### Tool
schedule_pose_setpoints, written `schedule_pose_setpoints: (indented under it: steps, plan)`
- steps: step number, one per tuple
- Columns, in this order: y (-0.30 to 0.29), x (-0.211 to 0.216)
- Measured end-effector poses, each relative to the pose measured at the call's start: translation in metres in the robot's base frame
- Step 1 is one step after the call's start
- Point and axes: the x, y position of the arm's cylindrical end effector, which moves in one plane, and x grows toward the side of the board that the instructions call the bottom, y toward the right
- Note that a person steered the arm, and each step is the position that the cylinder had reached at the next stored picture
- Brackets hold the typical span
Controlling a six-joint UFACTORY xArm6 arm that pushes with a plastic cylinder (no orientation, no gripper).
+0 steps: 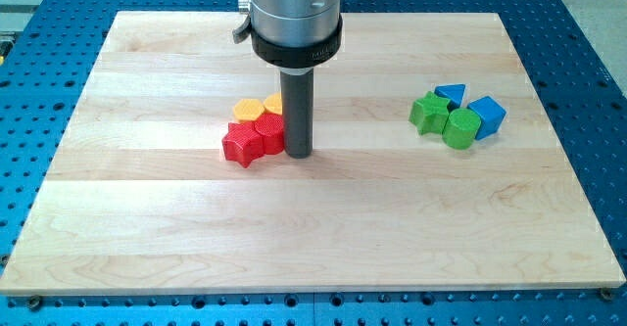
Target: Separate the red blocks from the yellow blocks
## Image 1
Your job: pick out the blue triangle block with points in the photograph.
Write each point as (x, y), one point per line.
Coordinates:
(454, 92)

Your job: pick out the red star block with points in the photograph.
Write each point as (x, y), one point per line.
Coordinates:
(242, 143)

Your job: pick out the green cylinder block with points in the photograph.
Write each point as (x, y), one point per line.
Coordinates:
(461, 128)

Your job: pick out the black clamp ring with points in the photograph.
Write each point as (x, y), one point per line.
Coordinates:
(298, 57)

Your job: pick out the yellow hexagon block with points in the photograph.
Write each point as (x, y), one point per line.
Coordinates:
(247, 110)

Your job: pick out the light wooden board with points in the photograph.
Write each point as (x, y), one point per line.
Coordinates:
(140, 200)

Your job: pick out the blue cube block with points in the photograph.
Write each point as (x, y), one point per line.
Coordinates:
(491, 114)

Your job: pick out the yellow cylinder block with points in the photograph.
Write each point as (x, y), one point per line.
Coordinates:
(273, 104)

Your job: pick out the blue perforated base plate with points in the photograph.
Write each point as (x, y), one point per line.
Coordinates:
(44, 74)

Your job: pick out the green star block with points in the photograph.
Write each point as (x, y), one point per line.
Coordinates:
(430, 113)

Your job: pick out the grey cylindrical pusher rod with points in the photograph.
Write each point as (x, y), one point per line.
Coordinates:
(297, 96)

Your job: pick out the red cylinder block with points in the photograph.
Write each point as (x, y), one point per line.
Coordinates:
(271, 129)

